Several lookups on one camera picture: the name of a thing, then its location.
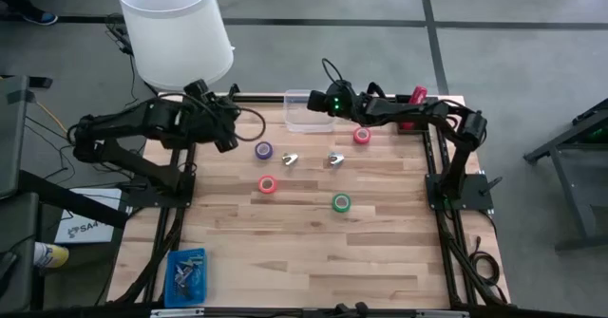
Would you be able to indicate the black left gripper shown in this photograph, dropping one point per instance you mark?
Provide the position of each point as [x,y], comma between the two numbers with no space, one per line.
[216,118]

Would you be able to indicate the person's shoe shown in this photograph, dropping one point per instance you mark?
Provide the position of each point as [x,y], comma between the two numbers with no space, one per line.
[40,17]

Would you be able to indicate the green tape roll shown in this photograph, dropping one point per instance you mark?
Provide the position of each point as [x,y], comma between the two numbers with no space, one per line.
[335,198]

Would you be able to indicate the grey cabinet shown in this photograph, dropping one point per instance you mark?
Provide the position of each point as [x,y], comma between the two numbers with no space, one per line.
[12,137]
[16,232]

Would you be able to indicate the silver metal bracket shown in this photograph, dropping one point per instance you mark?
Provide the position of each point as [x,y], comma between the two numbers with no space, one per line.
[176,312]
[442,314]

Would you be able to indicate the black power strip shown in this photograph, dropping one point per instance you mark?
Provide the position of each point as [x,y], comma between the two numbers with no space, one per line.
[119,33]

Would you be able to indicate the black metal stand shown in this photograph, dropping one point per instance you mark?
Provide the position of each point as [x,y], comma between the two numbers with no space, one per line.
[580,204]

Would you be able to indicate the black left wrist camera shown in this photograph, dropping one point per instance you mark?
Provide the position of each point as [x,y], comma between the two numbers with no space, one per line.
[197,90]

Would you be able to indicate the black frame lever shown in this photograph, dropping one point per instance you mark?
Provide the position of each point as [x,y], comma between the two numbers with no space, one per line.
[491,185]

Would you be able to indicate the white printed sign board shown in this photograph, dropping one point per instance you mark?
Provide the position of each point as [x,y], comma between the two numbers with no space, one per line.
[90,228]

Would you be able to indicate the clear plastic bin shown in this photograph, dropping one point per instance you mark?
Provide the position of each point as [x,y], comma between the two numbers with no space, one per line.
[304,121]

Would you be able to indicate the yellow white bottle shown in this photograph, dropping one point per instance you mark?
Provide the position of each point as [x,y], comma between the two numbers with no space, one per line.
[52,255]

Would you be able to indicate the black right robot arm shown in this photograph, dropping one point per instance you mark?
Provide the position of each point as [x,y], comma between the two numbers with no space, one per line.
[456,166]

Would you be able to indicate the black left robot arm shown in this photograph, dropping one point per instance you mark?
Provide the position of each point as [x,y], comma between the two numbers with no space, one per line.
[119,123]

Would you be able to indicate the red tape roll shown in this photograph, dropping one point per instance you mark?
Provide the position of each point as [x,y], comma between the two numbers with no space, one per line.
[356,130]

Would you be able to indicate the purple tape roll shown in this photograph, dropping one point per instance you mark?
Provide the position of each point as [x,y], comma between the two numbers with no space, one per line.
[258,146]

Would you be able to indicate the silver table lamp white shade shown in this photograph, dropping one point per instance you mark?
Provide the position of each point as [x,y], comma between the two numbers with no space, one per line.
[176,33]

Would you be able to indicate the red stapler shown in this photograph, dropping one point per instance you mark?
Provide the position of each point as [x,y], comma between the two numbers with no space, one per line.
[419,95]

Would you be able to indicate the orange tape roll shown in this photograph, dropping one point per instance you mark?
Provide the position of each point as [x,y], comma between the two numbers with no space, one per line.
[261,180]

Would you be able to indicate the black metal beam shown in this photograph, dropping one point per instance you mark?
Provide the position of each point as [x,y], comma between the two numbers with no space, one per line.
[71,198]

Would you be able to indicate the black metal table frame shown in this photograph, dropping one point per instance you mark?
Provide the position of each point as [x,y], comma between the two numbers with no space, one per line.
[256,99]

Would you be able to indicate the blue plastic basket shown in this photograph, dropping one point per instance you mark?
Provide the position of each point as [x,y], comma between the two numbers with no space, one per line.
[185,301]

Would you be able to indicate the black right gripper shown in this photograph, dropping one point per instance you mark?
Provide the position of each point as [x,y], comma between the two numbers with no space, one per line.
[319,102]

